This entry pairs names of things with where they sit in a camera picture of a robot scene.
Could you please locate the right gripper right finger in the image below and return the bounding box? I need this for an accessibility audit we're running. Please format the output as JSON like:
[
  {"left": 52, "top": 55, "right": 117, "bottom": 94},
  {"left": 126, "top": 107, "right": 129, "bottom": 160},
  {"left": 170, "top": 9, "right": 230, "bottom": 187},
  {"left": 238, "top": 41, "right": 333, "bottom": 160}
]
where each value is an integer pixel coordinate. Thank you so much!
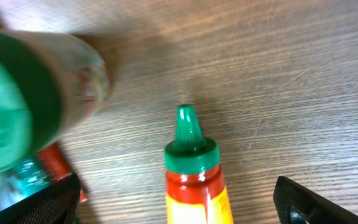
[{"left": 273, "top": 176, "right": 358, "bottom": 224}]

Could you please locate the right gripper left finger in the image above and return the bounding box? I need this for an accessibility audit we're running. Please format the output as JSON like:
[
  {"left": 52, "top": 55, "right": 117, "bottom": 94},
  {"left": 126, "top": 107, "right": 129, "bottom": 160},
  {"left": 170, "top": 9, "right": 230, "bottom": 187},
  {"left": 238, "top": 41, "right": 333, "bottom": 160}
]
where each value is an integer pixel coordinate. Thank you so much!
[{"left": 0, "top": 174, "right": 81, "bottom": 224}]

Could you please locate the red stick sachet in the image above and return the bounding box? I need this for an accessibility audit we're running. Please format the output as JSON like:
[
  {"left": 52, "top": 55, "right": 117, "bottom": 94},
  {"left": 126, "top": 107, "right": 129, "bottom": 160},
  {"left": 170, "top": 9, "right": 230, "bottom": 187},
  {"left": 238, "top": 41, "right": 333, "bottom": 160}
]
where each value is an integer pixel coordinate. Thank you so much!
[{"left": 35, "top": 142, "right": 88, "bottom": 203}]

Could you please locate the green 3M gloves package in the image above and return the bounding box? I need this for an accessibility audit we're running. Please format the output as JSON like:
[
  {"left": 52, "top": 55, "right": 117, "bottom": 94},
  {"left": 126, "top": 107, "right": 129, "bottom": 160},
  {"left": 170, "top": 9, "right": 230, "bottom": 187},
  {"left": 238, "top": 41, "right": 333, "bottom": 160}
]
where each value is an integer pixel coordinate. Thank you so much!
[{"left": 0, "top": 158, "right": 51, "bottom": 211}]

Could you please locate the green cap sauce bottle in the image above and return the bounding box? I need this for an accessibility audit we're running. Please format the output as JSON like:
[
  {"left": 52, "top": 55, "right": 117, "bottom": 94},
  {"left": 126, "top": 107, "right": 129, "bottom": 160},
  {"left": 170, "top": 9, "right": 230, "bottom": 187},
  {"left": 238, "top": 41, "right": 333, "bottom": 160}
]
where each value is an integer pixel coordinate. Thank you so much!
[{"left": 164, "top": 104, "right": 234, "bottom": 224}]

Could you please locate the green lid white jar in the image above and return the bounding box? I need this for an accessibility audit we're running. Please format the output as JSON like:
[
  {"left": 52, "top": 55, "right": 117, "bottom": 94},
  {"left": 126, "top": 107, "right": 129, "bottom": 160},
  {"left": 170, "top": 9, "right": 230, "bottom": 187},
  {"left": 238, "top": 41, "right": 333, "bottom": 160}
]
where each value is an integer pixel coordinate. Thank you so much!
[{"left": 0, "top": 29, "right": 111, "bottom": 173}]

